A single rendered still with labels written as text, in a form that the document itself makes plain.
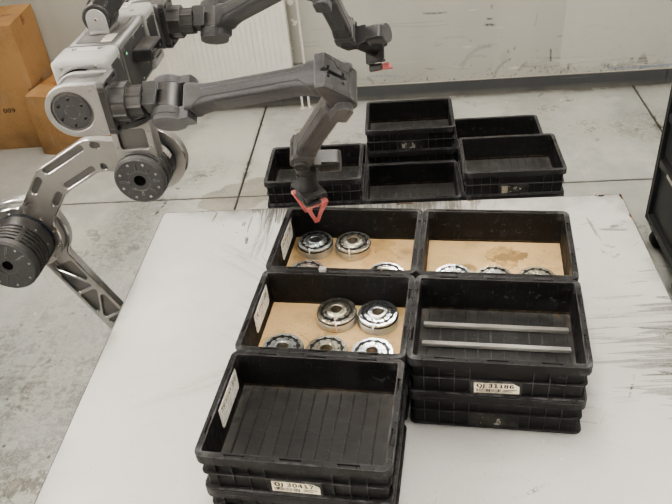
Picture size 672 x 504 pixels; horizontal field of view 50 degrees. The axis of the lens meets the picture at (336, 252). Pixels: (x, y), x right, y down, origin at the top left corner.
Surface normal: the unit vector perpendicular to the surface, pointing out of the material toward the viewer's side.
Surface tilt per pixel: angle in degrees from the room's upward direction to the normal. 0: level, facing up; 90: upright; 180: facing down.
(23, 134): 91
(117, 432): 0
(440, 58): 90
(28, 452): 0
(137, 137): 90
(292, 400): 0
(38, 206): 90
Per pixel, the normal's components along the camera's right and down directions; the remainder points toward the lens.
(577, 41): -0.06, 0.60
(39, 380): -0.09, -0.80
